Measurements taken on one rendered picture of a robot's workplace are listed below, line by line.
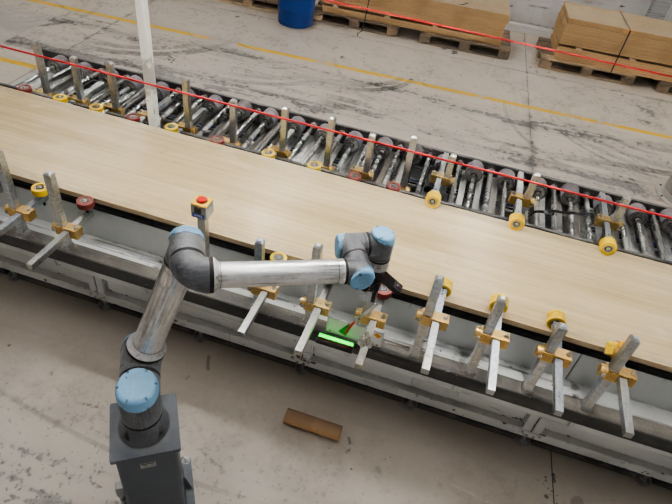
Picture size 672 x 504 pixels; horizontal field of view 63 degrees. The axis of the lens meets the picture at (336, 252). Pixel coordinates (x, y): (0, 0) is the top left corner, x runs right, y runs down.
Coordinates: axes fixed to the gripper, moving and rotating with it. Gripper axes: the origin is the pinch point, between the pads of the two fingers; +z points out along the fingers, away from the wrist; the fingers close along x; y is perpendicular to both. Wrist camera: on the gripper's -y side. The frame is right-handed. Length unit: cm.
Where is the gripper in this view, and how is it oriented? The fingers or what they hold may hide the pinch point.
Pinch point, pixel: (373, 303)
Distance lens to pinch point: 225.0
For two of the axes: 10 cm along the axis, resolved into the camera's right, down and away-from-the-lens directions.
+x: -2.8, 6.1, -7.4
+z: -1.2, 7.4, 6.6
